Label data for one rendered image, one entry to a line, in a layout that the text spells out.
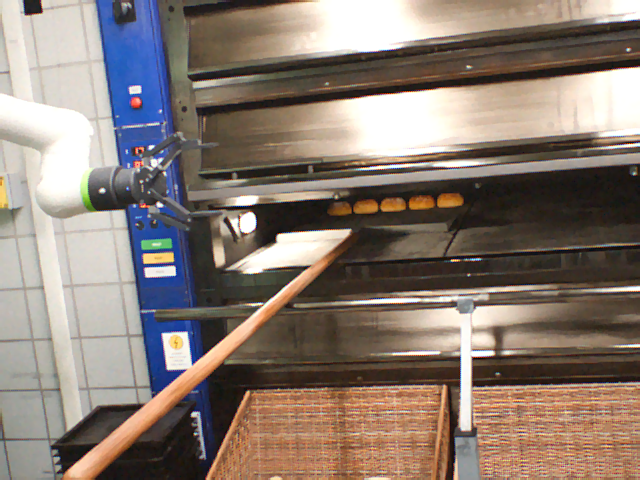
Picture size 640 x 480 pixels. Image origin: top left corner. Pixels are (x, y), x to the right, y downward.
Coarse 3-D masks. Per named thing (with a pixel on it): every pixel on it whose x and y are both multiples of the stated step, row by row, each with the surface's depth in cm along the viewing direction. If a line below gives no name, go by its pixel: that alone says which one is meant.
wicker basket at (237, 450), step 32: (256, 416) 244; (288, 416) 241; (320, 416) 239; (352, 416) 237; (384, 416) 235; (448, 416) 231; (224, 448) 223; (256, 448) 243; (288, 448) 241; (320, 448) 239; (384, 448) 234; (416, 448) 233; (448, 448) 228
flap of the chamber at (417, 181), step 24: (480, 168) 207; (504, 168) 205; (528, 168) 204; (552, 168) 202; (576, 168) 201; (600, 168) 202; (624, 168) 205; (192, 192) 225; (216, 192) 223; (240, 192) 221; (264, 192) 220; (288, 192) 218; (312, 192) 220; (336, 192) 223; (360, 192) 226; (384, 192) 229
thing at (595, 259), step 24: (336, 264) 238; (360, 264) 234; (384, 264) 231; (408, 264) 229; (432, 264) 228; (456, 264) 226; (480, 264) 225; (504, 264) 224; (528, 264) 222; (552, 264) 221; (576, 264) 219; (600, 264) 218; (624, 264) 217
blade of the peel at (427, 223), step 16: (304, 224) 320; (320, 224) 315; (336, 224) 311; (352, 224) 307; (368, 224) 303; (384, 224) 299; (400, 224) 295; (416, 224) 275; (432, 224) 274; (448, 224) 277; (288, 240) 286; (304, 240) 285
